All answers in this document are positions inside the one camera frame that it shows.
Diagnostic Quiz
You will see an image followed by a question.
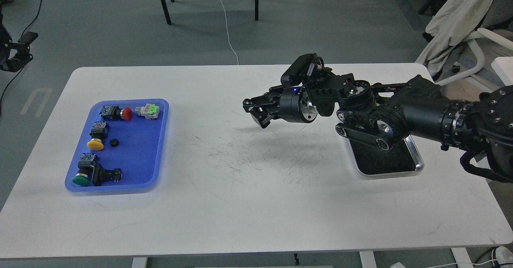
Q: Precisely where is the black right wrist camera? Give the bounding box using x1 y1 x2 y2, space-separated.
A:
280 53 324 87

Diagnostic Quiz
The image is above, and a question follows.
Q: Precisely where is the green grey switch part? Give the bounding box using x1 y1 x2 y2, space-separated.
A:
134 103 161 120

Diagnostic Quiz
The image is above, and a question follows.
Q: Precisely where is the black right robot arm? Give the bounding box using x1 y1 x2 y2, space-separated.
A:
242 73 512 183

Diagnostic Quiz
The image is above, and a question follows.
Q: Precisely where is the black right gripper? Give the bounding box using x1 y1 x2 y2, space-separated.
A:
242 85 319 129

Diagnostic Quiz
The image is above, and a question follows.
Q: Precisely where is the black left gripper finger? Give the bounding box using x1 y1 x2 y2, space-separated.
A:
0 31 38 73

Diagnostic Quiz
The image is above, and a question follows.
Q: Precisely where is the green push button switch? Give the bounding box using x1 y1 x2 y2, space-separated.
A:
71 153 98 187

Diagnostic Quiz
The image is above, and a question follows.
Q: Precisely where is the white chair with cloth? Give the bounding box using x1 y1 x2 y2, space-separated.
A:
416 0 512 85

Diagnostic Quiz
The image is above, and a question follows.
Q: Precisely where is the yellow push button switch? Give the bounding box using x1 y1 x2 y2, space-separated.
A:
87 121 109 151

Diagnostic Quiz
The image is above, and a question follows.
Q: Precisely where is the red push button switch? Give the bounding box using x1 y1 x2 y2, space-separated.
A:
99 105 133 121

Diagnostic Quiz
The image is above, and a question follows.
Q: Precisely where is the blue plastic tray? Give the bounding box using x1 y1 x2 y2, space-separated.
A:
65 99 169 194

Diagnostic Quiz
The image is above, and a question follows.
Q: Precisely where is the black floor cable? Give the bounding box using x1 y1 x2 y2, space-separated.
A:
0 0 87 116

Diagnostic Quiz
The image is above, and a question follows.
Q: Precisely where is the silver metal tray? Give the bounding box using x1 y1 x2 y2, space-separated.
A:
348 135 425 179

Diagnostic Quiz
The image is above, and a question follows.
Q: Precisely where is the black switch contact block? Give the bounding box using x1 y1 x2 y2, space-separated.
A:
91 163 122 186

